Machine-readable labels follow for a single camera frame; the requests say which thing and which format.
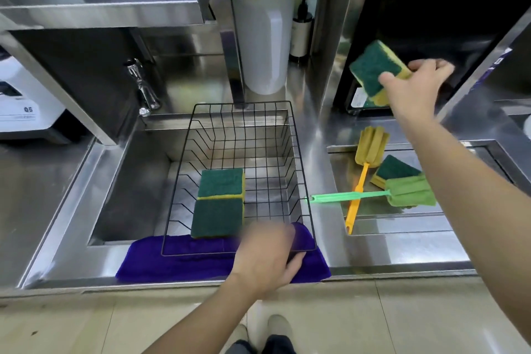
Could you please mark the person's right hand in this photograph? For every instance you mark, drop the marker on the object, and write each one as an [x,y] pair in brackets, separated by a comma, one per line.
[415,92]

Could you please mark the person's left hand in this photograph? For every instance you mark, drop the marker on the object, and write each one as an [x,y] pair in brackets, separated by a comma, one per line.
[263,260]

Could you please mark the person's right thumb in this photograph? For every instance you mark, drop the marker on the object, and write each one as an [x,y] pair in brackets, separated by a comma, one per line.
[390,82]

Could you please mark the person's left thumb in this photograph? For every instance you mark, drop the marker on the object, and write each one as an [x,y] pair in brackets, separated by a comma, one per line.
[295,267]

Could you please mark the green and yellow scrub sponge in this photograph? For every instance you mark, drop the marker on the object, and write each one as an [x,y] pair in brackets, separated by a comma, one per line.
[220,183]
[373,67]
[218,219]
[394,168]

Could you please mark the person's right forearm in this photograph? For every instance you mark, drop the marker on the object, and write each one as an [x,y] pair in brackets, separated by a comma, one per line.
[468,208]

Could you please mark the person's left forearm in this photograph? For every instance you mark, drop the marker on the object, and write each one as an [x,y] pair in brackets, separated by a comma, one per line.
[207,320]

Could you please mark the person's right shoe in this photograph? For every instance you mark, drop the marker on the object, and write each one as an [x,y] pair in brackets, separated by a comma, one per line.
[280,326]

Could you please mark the person's shoe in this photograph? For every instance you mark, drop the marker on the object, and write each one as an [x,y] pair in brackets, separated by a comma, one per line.
[239,337]
[280,326]

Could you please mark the yellow sponge bottle brush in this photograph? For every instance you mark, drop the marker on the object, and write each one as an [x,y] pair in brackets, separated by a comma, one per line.
[371,144]

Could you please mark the person's dark trousers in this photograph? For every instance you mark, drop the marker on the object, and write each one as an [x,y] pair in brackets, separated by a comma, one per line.
[273,345]

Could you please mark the black cabinet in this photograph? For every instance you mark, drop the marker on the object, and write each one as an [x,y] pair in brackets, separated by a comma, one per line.
[431,5]

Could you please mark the person's left shoe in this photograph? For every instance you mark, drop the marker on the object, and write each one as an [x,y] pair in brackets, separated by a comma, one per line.
[239,337]

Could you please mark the pump dispenser bottle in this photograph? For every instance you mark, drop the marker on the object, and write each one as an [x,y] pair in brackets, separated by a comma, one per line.
[301,32]

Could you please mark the stainless steel recessed tray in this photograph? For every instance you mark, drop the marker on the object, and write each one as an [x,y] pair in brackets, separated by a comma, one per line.
[398,221]

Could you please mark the purple microfibre cloth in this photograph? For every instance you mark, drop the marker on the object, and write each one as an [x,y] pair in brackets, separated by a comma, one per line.
[182,262]

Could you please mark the green sponge bottle brush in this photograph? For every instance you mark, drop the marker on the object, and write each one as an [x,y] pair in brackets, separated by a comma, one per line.
[410,194]

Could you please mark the white plastic jug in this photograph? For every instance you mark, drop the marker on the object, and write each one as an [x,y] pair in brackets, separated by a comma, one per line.
[263,42]

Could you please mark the chrome faucet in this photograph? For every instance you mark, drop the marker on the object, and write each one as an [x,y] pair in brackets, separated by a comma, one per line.
[143,86]

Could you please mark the stainless steel shelf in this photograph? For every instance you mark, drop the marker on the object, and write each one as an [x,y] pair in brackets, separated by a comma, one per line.
[108,9]

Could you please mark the white appliance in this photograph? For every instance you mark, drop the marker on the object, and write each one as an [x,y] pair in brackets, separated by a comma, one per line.
[25,100]

